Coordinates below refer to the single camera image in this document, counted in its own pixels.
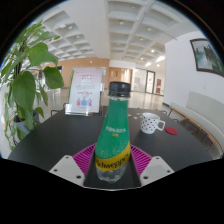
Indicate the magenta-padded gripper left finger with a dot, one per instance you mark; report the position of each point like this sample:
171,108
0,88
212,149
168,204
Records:
68,170

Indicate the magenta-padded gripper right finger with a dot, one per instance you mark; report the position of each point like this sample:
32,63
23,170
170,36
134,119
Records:
156,170

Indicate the green plastic drink bottle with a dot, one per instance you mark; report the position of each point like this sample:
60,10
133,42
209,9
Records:
113,133

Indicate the flat round red coaster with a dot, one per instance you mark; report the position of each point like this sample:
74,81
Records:
171,130

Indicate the white polka-dot mug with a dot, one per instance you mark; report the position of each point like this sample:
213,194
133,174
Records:
149,123

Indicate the black metal chairs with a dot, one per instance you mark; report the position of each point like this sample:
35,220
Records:
164,112

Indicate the long white bench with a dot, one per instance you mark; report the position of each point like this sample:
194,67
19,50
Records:
203,115

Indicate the clear acrylic sign stand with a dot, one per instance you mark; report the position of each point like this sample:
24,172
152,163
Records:
86,91

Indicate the green leafy potted plant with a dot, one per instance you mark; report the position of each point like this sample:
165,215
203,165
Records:
25,90

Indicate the dark-framed landscape picture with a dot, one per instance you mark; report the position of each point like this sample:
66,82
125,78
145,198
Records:
206,56

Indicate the recessed ceiling lights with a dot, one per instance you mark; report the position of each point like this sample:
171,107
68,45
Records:
121,23

